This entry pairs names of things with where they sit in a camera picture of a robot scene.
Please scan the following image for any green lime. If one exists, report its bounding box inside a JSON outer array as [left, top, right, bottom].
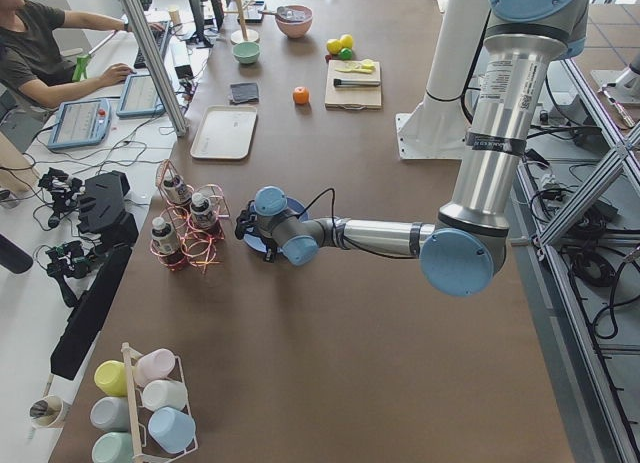
[[338, 47, 353, 61]]

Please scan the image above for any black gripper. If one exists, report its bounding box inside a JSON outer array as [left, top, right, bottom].
[[234, 200, 259, 240]]

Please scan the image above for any white wire cup rack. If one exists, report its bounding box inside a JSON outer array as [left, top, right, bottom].
[[121, 342, 199, 462]]

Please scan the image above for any black handled knife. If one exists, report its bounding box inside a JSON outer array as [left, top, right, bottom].
[[333, 78, 381, 88]]

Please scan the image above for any grey folded cloth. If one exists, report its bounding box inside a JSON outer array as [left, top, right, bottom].
[[229, 82, 259, 104]]

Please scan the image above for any copper wire bottle holder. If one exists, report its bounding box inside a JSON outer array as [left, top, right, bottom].
[[149, 159, 230, 273]]

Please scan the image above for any wooden glass stand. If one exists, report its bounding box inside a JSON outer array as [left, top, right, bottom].
[[230, 0, 260, 45]]

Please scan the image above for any blue teach pendant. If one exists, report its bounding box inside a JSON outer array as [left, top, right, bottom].
[[47, 98, 111, 150], [116, 74, 165, 119]]

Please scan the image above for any orange fruit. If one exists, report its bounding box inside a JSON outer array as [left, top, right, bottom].
[[292, 86, 310, 105]]

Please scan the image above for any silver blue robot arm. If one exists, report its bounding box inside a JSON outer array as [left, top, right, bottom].
[[235, 0, 588, 297]]

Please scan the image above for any pink bowl with ice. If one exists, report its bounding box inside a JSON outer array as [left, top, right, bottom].
[[275, 5, 313, 39]]

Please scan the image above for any black keyboard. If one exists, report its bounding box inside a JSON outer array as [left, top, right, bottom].
[[133, 20, 174, 69]]

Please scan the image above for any pink cup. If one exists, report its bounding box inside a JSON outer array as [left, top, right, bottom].
[[133, 348, 176, 387]]

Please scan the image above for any grey cup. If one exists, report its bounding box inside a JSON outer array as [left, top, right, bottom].
[[90, 396, 130, 432]]

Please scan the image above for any green bowl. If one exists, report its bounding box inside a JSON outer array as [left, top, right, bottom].
[[232, 41, 260, 65]]

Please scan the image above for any white cup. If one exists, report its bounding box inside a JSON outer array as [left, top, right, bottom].
[[142, 380, 188, 411]]

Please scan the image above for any blue plate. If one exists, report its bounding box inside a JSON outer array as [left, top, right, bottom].
[[243, 197, 309, 254]]

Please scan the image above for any beige plastic tray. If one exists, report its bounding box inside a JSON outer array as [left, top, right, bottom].
[[190, 105, 258, 161]]

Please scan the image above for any seated person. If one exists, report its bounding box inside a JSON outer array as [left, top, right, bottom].
[[1, 0, 133, 110]]

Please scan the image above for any blue cup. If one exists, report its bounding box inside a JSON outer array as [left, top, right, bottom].
[[148, 407, 196, 454]]

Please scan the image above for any wooden cutting board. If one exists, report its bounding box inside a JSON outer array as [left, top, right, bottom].
[[324, 59, 382, 110]]

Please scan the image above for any dark sauce bottle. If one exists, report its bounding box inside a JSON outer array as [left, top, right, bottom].
[[151, 216, 187, 271], [162, 174, 191, 206], [190, 192, 216, 230]]

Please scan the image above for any metal ice scoop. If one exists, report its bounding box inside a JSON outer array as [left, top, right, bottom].
[[259, 6, 307, 22]]

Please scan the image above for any yellow lemon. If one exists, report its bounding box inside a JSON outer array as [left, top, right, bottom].
[[326, 39, 343, 55], [339, 34, 354, 49]]

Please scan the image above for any paper cup with utensils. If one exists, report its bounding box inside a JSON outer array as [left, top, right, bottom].
[[29, 395, 66, 429]]

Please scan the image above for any mint green cup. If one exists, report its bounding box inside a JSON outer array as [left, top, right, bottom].
[[91, 432, 133, 463]]

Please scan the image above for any yellow cup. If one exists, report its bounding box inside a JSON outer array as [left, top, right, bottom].
[[94, 360, 127, 397]]

